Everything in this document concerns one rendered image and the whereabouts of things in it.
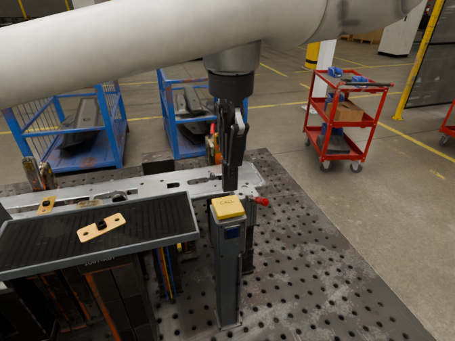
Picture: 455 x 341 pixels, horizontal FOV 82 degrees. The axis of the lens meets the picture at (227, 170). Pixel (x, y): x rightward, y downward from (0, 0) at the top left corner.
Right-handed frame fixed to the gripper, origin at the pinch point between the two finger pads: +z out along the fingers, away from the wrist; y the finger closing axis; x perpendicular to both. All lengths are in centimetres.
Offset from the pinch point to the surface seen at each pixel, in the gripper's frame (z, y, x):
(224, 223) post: 10.1, -2.9, 1.9
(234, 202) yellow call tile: 7.9, 0.7, -1.4
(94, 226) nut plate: 7.8, 0.8, 27.3
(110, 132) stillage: 74, 204, 56
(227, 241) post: 15.8, -2.9, 1.3
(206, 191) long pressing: 23.9, 27.2, -0.2
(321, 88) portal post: 84, 319, -246
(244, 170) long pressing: 23.8, 35.6, -16.2
